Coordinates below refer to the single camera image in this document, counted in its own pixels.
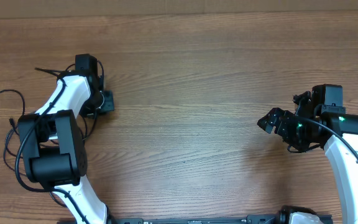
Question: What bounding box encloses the thick black cable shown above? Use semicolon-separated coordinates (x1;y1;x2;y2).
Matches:
79;110;99;142

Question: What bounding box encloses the thin black USB-C cable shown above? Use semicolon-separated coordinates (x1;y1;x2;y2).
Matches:
2;116;27;175

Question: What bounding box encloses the black cable grey metal plug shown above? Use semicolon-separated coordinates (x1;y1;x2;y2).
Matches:
0;89;68;208

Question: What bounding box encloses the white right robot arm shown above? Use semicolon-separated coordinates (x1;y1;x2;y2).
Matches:
257;84;358;223

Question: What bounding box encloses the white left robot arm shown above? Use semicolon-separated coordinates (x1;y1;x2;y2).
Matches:
14;54;115;223

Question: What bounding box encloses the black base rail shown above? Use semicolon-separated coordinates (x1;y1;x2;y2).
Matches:
57;204;334;224

